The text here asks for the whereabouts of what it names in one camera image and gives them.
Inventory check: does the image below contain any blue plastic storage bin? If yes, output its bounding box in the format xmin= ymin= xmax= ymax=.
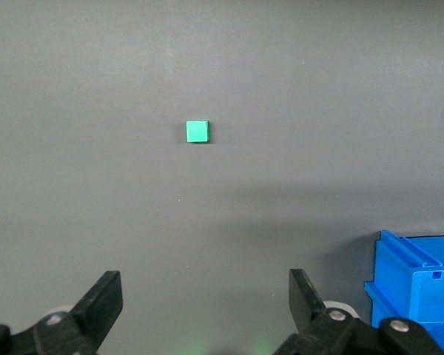
xmin=363 ymin=229 xmax=444 ymax=355

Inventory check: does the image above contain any green cube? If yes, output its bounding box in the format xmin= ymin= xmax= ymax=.
xmin=185 ymin=120 xmax=210 ymax=143

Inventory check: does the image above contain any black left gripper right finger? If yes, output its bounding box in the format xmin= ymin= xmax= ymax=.
xmin=272 ymin=268 xmax=444 ymax=355

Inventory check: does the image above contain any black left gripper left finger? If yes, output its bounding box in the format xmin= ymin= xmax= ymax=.
xmin=0 ymin=270 xmax=124 ymax=355

